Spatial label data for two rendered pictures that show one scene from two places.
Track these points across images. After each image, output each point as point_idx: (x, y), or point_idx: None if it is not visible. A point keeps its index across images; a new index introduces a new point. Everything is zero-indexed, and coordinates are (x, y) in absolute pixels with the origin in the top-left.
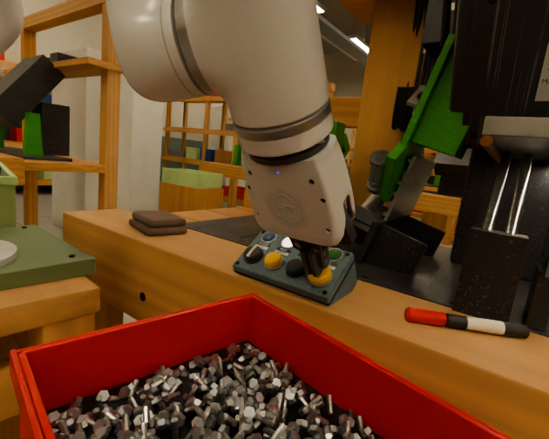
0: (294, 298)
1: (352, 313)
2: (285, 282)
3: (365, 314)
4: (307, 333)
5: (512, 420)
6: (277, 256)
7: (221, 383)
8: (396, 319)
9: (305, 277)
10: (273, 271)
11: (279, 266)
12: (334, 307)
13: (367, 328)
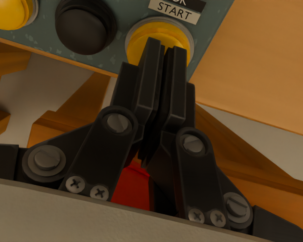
0: (108, 72)
1: (228, 86)
2: (75, 59)
3: (252, 76)
4: None
5: None
6: (11, 6)
7: None
8: None
9: (120, 47)
10: (24, 28)
11: (32, 17)
12: (192, 77)
13: (251, 119)
